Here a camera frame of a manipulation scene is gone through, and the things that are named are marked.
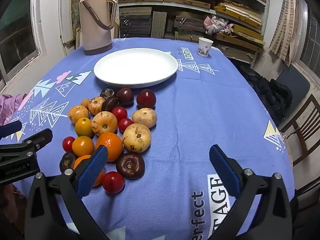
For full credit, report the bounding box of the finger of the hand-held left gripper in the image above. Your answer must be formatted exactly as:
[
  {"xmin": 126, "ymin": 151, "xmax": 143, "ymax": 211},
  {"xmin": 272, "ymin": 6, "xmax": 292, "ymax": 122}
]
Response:
[
  {"xmin": 0, "ymin": 120, "xmax": 22, "ymax": 139},
  {"xmin": 0, "ymin": 128, "xmax": 53, "ymax": 157}
]

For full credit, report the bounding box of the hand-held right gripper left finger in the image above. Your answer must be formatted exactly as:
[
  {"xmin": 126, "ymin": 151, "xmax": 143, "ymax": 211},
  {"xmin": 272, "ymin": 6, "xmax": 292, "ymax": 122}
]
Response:
[{"xmin": 24, "ymin": 144, "xmax": 110, "ymax": 240}]

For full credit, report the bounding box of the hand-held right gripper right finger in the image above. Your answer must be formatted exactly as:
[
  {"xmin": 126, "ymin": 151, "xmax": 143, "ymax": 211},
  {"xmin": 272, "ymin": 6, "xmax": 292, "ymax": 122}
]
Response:
[{"xmin": 209, "ymin": 144, "xmax": 293, "ymax": 240}]

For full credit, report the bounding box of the orange mandarin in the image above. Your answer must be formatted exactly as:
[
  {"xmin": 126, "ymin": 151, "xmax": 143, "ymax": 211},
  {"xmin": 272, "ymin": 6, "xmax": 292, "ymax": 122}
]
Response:
[
  {"xmin": 96, "ymin": 132, "xmax": 124, "ymax": 162},
  {"xmin": 73, "ymin": 154, "xmax": 105, "ymax": 187}
]

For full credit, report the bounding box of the red cherry tomato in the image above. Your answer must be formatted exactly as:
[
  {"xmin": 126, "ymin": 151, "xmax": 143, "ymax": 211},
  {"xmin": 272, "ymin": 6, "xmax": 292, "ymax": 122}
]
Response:
[
  {"xmin": 102, "ymin": 171, "xmax": 125, "ymax": 195},
  {"xmin": 62, "ymin": 136, "xmax": 76, "ymax": 152},
  {"xmin": 118, "ymin": 118, "xmax": 133, "ymax": 133},
  {"xmin": 111, "ymin": 107, "xmax": 128, "ymax": 122}
]

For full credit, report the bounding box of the yellow tomato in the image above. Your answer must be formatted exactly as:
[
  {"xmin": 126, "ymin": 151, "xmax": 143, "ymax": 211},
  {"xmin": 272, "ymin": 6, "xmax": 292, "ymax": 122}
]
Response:
[
  {"xmin": 72, "ymin": 136, "xmax": 95, "ymax": 157},
  {"xmin": 75, "ymin": 117, "xmax": 94, "ymax": 137}
]

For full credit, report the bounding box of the dark brown round fruit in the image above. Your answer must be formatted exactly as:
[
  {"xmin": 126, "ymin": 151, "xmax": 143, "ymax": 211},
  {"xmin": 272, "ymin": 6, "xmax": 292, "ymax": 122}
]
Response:
[
  {"xmin": 116, "ymin": 152, "xmax": 145, "ymax": 180},
  {"xmin": 101, "ymin": 97, "xmax": 118, "ymax": 112},
  {"xmin": 59, "ymin": 152, "xmax": 77, "ymax": 173}
]

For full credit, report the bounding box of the dark brown scarred fruit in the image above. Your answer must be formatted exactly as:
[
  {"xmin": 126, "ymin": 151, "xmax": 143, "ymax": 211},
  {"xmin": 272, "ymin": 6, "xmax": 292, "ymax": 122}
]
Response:
[{"xmin": 100, "ymin": 88, "xmax": 116, "ymax": 99}]

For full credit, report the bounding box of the dark red plum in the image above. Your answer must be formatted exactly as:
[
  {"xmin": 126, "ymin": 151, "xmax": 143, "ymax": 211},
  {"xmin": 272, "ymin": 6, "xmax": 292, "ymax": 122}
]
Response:
[
  {"xmin": 116, "ymin": 88, "xmax": 134, "ymax": 105},
  {"xmin": 136, "ymin": 89, "xmax": 157, "ymax": 109}
]

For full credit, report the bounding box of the white oval plate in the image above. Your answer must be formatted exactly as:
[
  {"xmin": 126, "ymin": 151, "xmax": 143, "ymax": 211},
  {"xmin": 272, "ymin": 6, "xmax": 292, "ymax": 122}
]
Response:
[{"xmin": 93, "ymin": 48, "xmax": 178, "ymax": 89}]

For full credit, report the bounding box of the purple cloth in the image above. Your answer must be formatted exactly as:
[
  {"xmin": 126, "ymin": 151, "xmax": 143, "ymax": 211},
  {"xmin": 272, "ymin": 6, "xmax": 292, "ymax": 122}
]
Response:
[{"xmin": 0, "ymin": 94, "xmax": 28, "ymax": 125}]

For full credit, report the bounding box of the blue printed tablecloth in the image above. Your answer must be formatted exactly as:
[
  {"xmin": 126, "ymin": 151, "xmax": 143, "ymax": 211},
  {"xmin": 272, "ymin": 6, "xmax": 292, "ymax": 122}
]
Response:
[{"xmin": 7, "ymin": 37, "xmax": 297, "ymax": 240}]

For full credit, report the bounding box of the black clothing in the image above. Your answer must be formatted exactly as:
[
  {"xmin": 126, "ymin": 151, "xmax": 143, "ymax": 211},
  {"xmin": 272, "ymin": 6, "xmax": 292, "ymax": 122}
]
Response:
[{"xmin": 240, "ymin": 66, "xmax": 293, "ymax": 125}]

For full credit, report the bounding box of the brown wooden chair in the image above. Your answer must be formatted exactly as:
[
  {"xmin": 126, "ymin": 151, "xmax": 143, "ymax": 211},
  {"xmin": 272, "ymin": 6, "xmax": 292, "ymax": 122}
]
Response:
[{"xmin": 280, "ymin": 94, "xmax": 320, "ymax": 167}]

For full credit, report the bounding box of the white-framed window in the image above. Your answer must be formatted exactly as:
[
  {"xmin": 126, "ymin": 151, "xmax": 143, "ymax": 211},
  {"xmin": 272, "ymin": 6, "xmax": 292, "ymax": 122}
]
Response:
[{"xmin": 0, "ymin": 0, "xmax": 47, "ymax": 85}]

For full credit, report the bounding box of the dark blue chair cushion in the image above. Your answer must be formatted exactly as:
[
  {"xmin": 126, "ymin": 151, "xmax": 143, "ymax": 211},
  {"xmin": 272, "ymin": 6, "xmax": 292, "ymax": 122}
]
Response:
[{"xmin": 275, "ymin": 64, "xmax": 311, "ymax": 105}]

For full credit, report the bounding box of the floral paper cup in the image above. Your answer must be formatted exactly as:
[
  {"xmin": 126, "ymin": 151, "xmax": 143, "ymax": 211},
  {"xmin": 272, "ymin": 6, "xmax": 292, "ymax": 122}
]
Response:
[{"xmin": 197, "ymin": 37, "xmax": 214, "ymax": 57}]

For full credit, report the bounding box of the beige thermos flask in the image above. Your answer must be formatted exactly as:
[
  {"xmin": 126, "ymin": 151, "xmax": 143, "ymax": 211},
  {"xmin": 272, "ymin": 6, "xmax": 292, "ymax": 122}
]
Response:
[{"xmin": 79, "ymin": 0, "xmax": 118, "ymax": 56}]

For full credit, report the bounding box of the pink crumpled cloth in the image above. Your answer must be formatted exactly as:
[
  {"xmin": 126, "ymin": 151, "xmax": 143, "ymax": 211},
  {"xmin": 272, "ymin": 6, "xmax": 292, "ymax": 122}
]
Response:
[{"xmin": 203, "ymin": 15, "xmax": 234, "ymax": 35}]

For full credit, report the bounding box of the mesh-covered window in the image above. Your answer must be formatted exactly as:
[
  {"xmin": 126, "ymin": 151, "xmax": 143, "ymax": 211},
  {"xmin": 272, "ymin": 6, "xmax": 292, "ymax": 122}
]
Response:
[{"xmin": 299, "ymin": 0, "xmax": 320, "ymax": 78}]

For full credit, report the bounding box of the grey woven panel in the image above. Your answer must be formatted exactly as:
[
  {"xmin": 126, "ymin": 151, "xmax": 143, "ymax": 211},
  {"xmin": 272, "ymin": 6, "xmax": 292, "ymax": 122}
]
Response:
[{"xmin": 151, "ymin": 11, "xmax": 167, "ymax": 39}]

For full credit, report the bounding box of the brick-patterned hanging mat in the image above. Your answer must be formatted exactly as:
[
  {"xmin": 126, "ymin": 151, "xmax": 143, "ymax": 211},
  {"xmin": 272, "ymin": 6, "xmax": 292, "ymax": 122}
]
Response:
[{"xmin": 269, "ymin": 0, "xmax": 298, "ymax": 67}]

